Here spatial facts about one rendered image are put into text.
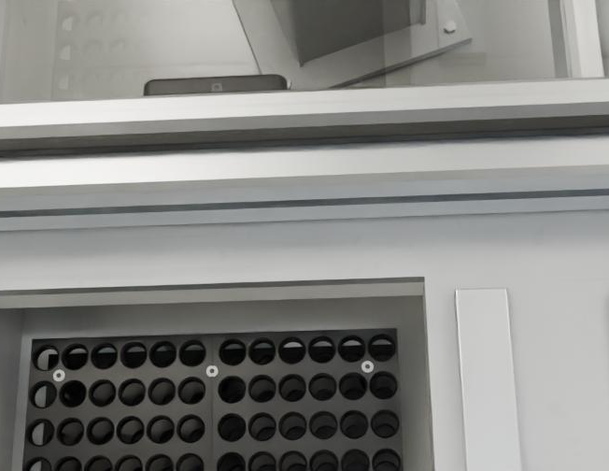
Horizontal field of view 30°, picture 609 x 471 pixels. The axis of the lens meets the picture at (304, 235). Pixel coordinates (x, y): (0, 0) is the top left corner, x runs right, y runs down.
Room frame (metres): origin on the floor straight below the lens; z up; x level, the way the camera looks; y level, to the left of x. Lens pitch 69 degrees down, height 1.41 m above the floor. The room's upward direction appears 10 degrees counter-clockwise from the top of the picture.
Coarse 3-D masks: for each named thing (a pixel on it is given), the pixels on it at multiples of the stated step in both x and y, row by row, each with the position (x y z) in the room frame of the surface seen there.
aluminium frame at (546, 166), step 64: (448, 128) 0.20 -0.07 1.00; (512, 128) 0.19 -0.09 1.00; (576, 128) 0.19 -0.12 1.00; (0, 192) 0.21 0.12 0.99; (64, 192) 0.20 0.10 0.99; (128, 192) 0.20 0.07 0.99; (192, 192) 0.19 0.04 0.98; (256, 192) 0.19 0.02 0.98; (320, 192) 0.19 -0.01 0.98; (384, 192) 0.18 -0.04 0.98; (448, 192) 0.18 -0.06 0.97; (512, 192) 0.18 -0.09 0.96; (576, 192) 0.17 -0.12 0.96
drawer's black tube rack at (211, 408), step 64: (64, 384) 0.15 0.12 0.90; (128, 384) 0.14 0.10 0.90; (192, 384) 0.14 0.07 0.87; (256, 384) 0.14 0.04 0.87; (320, 384) 0.13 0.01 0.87; (384, 384) 0.12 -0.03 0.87; (64, 448) 0.12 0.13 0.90; (128, 448) 0.11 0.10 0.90; (192, 448) 0.10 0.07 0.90; (256, 448) 0.10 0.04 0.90; (320, 448) 0.09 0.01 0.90; (384, 448) 0.09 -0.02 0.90
